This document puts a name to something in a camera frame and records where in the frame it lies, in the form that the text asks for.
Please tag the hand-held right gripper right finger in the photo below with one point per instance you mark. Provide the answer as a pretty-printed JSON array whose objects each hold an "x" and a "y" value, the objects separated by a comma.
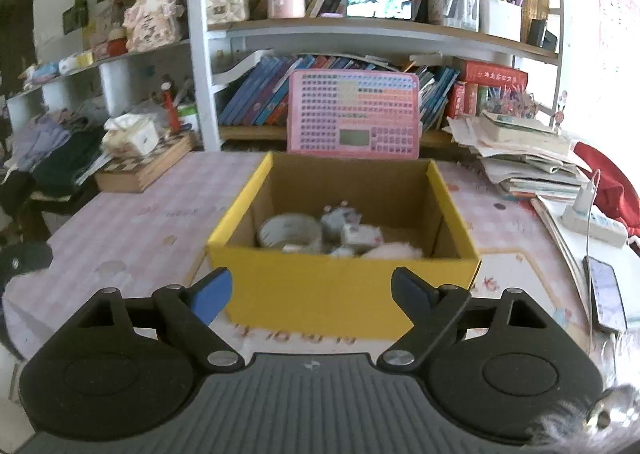
[{"x": 412, "y": 291}]

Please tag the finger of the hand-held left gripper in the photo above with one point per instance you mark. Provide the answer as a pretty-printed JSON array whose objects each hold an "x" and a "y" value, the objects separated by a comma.
[{"x": 27, "y": 259}]

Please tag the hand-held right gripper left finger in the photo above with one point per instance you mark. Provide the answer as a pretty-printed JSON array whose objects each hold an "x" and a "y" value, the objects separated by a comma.
[{"x": 212, "y": 296}]

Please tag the pink plush toy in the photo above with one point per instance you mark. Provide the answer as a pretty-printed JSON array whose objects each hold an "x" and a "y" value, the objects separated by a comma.
[{"x": 395, "y": 251}]

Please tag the small white box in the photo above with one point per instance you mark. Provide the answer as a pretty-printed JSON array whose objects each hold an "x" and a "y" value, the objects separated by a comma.
[{"x": 360, "y": 235}]

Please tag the yellow cardboard box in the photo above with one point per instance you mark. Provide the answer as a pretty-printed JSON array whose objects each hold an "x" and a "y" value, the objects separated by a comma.
[{"x": 325, "y": 289}]

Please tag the grey toy car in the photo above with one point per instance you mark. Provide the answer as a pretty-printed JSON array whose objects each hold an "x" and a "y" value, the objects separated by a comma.
[{"x": 332, "y": 221}]

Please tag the clear tape roll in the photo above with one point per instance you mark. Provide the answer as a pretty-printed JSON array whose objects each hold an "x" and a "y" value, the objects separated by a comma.
[{"x": 310, "y": 239}]

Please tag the pile of clothes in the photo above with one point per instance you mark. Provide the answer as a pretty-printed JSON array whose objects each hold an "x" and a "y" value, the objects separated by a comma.
[{"x": 55, "y": 158}]

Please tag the wooden chess box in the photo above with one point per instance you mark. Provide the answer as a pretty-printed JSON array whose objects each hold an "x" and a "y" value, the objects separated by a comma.
[{"x": 145, "y": 168}]

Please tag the floral tissue pack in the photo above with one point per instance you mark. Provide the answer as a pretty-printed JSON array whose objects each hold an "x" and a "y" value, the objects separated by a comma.
[{"x": 130, "y": 136}]

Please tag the stack of papers and books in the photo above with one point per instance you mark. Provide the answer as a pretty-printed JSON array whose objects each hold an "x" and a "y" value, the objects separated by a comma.
[{"x": 525, "y": 158}]

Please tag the white jar green label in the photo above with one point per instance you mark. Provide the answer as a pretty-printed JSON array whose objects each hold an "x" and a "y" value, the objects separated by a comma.
[{"x": 189, "y": 118}]

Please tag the red bottle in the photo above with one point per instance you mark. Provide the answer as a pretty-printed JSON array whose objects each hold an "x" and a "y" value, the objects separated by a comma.
[{"x": 172, "y": 108}]

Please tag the black smartphone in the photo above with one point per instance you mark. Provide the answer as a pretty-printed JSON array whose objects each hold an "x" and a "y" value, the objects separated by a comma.
[{"x": 605, "y": 294}]

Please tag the pink toy learning tablet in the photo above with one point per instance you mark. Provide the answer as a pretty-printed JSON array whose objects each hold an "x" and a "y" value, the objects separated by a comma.
[{"x": 350, "y": 108}]

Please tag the white charger adapter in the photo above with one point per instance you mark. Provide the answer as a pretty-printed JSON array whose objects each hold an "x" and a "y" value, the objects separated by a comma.
[{"x": 582, "y": 199}]

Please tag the row of blue books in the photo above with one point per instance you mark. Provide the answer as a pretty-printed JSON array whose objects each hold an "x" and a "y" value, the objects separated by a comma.
[
  {"x": 435, "y": 98},
  {"x": 255, "y": 93}
]

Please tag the red boxed books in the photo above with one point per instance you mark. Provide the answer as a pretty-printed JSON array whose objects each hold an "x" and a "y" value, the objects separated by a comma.
[{"x": 460, "y": 101}]

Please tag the row of small packets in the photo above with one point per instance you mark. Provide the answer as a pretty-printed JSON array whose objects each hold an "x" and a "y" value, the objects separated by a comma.
[{"x": 65, "y": 64}]

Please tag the white power strip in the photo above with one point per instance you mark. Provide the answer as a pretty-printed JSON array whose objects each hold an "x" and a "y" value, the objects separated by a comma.
[{"x": 600, "y": 229}]

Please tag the colourful paper flowers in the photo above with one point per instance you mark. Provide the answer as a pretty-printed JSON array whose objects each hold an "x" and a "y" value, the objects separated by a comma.
[{"x": 510, "y": 103}]

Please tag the red cloth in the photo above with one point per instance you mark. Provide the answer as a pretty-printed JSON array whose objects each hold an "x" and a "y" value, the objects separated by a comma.
[{"x": 610, "y": 184}]

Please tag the thick red book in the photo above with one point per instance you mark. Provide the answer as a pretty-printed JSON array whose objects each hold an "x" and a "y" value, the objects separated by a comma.
[{"x": 490, "y": 72}]

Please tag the white shelf unit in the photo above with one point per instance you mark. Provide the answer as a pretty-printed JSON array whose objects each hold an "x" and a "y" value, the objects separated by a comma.
[{"x": 200, "y": 58}]

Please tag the pink doll figurine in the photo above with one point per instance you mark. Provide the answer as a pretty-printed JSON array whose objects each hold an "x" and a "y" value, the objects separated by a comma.
[{"x": 152, "y": 21}]

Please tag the white pen box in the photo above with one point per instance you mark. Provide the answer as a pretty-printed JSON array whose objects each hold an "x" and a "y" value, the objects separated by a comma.
[{"x": 500, "y": 21}]

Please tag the small black box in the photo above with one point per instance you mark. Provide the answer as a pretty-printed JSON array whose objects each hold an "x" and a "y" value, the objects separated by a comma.
[{"x": 542, "y": 36}]

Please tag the wall poster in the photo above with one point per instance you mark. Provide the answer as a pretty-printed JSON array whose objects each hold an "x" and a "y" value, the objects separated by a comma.
[{"x": 620, "y": 33}]

